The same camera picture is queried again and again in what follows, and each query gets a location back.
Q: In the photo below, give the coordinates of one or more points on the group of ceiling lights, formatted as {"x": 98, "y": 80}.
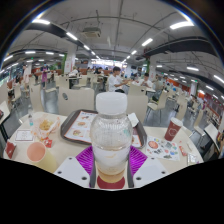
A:
{"x": 181, "y": 24}

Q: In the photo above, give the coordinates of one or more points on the white printed card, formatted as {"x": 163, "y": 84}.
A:
{"x": 24, "y": 135}

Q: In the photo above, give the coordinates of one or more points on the printed paper tray liner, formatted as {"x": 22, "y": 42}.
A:
{"x": 80, "y": 128}

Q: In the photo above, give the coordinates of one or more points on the clear bag of fried snack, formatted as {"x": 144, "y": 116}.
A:
{"x": 46, "y": 126}

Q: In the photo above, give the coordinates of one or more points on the colourful printed paper flyer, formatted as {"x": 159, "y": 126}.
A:
{"x": 161, "y": 148}

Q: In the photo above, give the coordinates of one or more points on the clear plastic packet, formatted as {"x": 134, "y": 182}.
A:
{"x": 192, "y": 159}

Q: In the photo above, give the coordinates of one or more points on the small red sauce packet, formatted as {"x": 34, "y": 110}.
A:
{"x": 47, "y": 142}

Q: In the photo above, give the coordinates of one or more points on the group of beige chairs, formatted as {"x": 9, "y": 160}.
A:
{"x": 75, "y": 100}

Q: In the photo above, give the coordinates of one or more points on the white paper napkin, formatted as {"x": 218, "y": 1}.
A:
{"x": 133, "y": 120}

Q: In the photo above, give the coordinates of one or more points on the red folded packet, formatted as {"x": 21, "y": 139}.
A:
{"x": 10, "y": 149}

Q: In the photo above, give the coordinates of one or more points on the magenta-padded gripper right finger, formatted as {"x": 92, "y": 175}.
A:
{"x": 150, "y": 170}

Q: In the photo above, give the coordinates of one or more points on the white dining table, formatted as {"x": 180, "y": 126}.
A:
{"x": 211, "y": 131}
{"x": 4, "y": 111}

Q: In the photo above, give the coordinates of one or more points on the ceiling air conditioner unit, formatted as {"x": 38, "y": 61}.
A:
{"x": 91, "y": 32}

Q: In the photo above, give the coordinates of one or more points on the yellow cup with pink inside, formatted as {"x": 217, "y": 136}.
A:
{"x": 38, "y": 155}

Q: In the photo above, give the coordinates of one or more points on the red paper cup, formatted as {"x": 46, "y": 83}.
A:
{"x": 172, "y": 130}

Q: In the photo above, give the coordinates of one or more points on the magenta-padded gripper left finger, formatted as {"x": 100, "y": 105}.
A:
{"x": 71, "y": 170}

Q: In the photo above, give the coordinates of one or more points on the clear white-capped drink bottle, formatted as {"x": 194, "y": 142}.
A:
{"x": 111, "y": 133}

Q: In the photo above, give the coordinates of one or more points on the person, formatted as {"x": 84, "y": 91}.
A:
{"x": 114, "y": 81}
{"x": 26, "y": 76}
{"x": 44, "y": 75}
{"x": 221, "y": 143}
{"x": 146, "y": 81}

